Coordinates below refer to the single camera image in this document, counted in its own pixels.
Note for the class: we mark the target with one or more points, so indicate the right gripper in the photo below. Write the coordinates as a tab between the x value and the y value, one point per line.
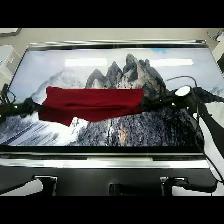
154	101

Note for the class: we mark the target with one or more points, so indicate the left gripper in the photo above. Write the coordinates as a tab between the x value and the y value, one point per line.
31	105

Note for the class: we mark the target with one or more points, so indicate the red garment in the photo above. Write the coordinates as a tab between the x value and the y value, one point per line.
93	103

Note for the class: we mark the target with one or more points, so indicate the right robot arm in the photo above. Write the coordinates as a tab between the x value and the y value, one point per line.
213	133

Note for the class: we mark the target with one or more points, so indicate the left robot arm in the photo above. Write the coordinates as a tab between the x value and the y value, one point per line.
10	110

